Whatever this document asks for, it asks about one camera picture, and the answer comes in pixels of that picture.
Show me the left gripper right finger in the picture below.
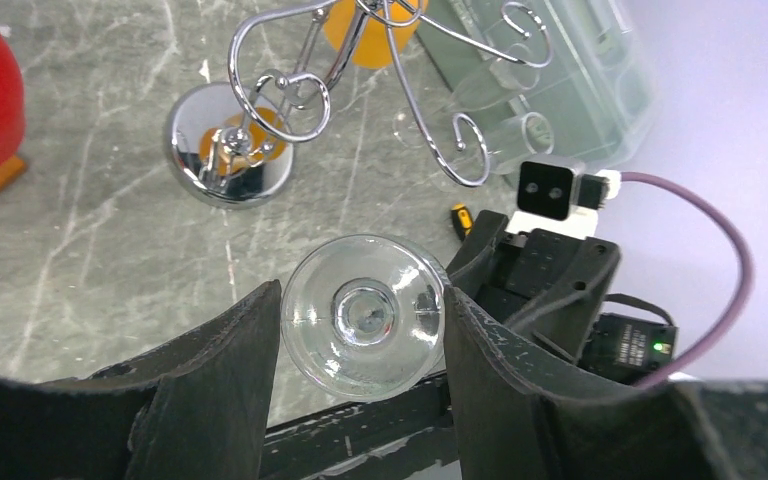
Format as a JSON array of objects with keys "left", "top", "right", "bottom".
[{"left": 444, "top": 288, "right": 768, "bottom": 479}]

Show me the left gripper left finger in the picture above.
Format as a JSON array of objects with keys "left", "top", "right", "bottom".
[{"left": 0, "top": 280, "right": 281, "bottom": 479}]

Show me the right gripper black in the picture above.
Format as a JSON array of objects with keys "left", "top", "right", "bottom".
[{"left": 446, "top": 210, "right": 621, "bottom": 364}]

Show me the orange plastic wine glass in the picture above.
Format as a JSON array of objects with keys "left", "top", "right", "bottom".
[{"left": 323, "top": 0, "right": 421, "bottom": 76}]

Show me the chrome wine glass rack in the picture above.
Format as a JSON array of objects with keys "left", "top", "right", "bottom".
[{"left": 163, "top": 0, "right": 554, "bottom": 211}]

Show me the orange black screwdriver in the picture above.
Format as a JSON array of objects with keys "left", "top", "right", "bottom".
[{"left": 450, "top": 203, "right": 474, "bottom": 241}]

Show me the clear plastic storage box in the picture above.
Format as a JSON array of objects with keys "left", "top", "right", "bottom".
[{"left": 418, "top": 1, "right": 658, "bottom": 171}]

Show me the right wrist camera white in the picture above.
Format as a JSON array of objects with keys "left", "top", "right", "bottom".
[{"left": 505, "top": 154, "right": 621, "bottom": 239}]

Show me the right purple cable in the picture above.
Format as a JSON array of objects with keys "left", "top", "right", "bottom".
[{"left": 619, "top": 170, "right": 755, "bottom": 391}]

